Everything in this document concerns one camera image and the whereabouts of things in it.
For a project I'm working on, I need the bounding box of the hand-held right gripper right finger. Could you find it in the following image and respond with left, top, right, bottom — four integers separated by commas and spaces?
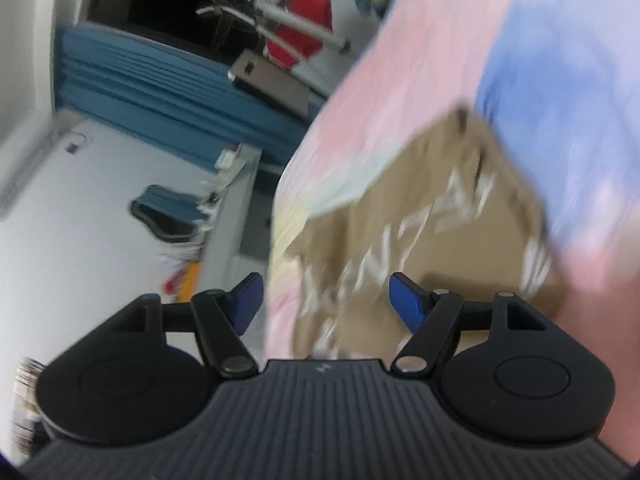
389, 271, 552, 377

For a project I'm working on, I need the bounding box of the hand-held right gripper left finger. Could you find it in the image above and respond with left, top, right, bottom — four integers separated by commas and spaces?
106, 271, 265, 379

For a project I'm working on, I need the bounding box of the tan printed t-shirt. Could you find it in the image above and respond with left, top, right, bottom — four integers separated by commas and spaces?
270, 106, 567, 362

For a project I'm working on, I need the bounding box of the metal clothes rack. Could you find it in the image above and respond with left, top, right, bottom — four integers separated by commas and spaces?
194, 0, 352, 55

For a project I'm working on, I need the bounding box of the red yellow packet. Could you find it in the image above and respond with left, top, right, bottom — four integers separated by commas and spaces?
161, 259, 202, 305

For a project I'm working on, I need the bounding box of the white desk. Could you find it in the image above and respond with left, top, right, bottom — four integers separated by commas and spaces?
196, 142, 265, 333

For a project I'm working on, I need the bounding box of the blue object with black rim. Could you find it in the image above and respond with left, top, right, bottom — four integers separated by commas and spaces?
129, 183, 210, 244

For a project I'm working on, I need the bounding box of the blue curtain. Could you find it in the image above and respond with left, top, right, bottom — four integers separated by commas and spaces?
54, 24, 327, 172

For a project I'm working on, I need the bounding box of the pastel tie-dye bed sheet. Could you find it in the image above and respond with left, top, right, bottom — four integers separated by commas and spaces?
262, 0, 640, 463

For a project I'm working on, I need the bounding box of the red cloth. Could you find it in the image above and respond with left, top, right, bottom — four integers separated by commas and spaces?
264, 0, 335, 69

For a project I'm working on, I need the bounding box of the dark window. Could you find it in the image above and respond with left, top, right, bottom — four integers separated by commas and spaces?
86, 0, 312, 62

